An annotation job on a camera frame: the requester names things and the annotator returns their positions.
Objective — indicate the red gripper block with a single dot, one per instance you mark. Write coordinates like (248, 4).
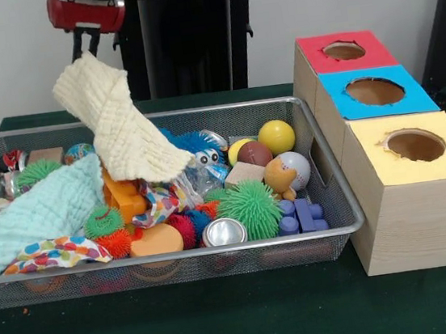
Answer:
(86, 12)

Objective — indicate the cream waffle cloth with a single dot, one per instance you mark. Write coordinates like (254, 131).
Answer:
(119, 118)

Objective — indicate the orange bear toy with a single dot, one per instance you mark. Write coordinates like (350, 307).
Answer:
(279, 176)

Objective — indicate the metal mesh bin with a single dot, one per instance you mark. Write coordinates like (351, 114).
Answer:
(259, 260)

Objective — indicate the wooden box with three holes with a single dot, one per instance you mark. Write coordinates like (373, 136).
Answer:
(417, 224)

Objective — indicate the brown toy football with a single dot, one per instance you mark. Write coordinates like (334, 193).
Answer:
(254, 154)

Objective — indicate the pale wooden cube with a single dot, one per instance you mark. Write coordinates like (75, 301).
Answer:
(244, 174)

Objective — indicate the colourful dotted cloth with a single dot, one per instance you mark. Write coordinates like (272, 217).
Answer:
(54, 251)

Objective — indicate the yellow ball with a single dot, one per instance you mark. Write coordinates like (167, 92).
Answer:
(277, 138)

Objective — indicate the silver can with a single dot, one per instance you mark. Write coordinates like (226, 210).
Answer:
(223, 232)

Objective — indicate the large green spiky ball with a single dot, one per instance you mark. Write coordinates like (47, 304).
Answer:
(252, 210)

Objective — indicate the white toy baseball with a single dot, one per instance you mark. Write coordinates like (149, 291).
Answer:
(298, 168)

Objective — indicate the purple building block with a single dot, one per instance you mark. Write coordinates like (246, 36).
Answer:
(302, 218)

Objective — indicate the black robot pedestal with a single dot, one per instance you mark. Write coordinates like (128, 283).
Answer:
(190, 36)

